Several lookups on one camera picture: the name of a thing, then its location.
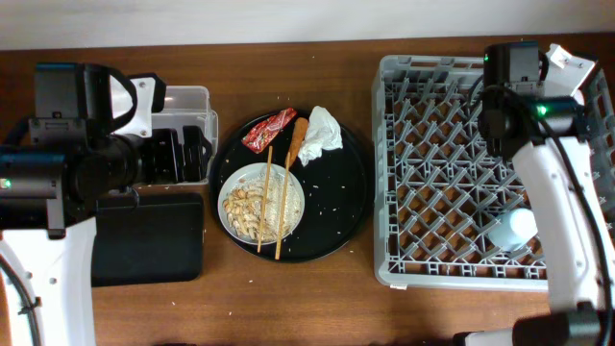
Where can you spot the red snack wrapper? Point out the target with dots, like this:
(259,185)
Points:
(260,136)

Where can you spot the grey dishwasher rack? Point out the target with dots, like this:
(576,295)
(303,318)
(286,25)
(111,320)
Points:
(439,191)

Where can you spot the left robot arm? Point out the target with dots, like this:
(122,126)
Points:
(97,190)

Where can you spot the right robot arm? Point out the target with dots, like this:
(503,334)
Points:
(531,117)

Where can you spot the wooden chopstick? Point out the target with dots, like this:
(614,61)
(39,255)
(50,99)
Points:
(282,208)
(264,198)

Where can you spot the light blue cup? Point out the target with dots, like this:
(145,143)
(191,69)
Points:
(513,230)

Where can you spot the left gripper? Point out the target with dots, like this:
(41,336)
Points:
(172,168)

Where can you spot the grey plate with food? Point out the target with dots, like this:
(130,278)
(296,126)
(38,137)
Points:
(239,203)

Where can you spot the brown sausage piece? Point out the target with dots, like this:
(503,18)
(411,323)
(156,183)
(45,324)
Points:
(298,135)

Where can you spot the round black serving tray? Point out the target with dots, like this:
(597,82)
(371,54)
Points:
(338,186)

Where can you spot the white tissue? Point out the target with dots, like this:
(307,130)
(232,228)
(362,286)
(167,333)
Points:
(323,134)

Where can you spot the black rectangular tray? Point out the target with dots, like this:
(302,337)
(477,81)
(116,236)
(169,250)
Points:
(157,240)

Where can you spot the clear plastic bin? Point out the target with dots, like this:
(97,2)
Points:
(184,106)

